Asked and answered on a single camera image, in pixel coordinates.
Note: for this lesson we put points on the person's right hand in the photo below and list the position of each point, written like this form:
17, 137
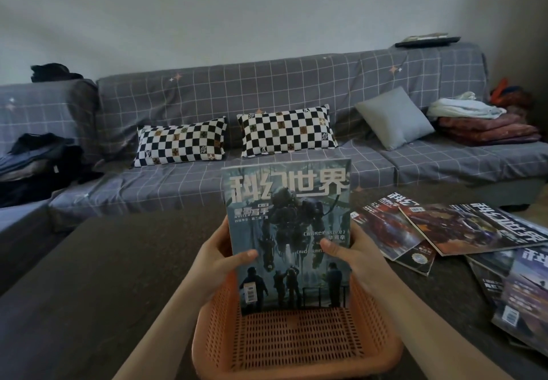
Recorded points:
368, 264

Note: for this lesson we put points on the person's left hand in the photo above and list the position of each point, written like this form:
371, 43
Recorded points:
214, 264

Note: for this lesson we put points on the pile of assorted magazines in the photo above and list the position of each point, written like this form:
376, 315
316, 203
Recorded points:
449, 227

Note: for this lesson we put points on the brown robot cover magazine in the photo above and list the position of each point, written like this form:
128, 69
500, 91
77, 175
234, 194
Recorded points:
449, 227

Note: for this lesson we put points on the teal mech cover magazine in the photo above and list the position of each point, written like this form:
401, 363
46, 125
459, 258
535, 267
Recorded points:
291, 204

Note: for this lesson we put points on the orange plastic basket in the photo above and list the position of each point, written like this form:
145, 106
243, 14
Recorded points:
299, 341

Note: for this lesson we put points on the purple spaceship cover magazine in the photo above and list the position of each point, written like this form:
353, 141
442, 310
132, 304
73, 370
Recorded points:
526, 298

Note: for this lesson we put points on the person's right forearm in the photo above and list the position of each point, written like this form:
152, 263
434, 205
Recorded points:
436, 332

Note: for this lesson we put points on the person's left forearm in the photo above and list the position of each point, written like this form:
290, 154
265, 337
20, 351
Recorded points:
162, 332

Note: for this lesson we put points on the dark stone table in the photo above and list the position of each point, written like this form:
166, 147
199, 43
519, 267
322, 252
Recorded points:
107, 272

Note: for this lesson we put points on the black white checkered pillow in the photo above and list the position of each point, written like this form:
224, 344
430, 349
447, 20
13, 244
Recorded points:
287, 131
180, 142

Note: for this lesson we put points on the plain grey cushion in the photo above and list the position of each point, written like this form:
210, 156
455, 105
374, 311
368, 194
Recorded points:
394, 118

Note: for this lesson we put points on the dark red folded blanket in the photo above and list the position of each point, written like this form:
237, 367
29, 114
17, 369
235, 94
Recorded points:
488, 130

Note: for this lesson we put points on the white folded cloth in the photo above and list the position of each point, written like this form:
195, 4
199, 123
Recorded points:
464, 107

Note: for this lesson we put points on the grey plaid covered sofa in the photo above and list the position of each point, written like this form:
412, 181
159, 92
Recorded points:
278, 84

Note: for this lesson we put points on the heap of dark clothes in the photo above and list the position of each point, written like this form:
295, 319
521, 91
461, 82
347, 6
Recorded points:
43, 170

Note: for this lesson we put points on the orange red fabric item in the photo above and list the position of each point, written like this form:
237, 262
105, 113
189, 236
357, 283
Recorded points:
513, 95

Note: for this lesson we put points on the black flat tray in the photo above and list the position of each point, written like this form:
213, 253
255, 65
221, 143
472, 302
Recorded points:
428, 41

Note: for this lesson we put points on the small black garment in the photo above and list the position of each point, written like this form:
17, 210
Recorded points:
55, 73

